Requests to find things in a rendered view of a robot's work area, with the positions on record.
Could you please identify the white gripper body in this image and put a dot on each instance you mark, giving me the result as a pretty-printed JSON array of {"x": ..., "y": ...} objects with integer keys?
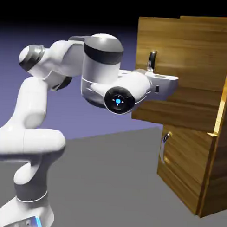
[{"x": 168, "y": 84}]

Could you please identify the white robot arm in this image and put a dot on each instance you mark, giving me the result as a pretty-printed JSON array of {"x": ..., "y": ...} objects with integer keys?
[{"x": 100, "y": 68}]

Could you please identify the large wooden cabinet door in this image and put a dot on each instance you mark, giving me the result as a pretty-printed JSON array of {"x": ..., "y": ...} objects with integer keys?
[{"x": 192, "y": 44}]

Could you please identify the small wooden cabinet door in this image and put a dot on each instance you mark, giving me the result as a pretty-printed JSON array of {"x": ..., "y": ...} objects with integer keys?
[{"x": 187, "y": 165}]

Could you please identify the wooden cabinet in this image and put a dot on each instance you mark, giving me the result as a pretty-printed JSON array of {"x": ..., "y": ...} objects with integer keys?
[{"x": 220, "y": 166}]

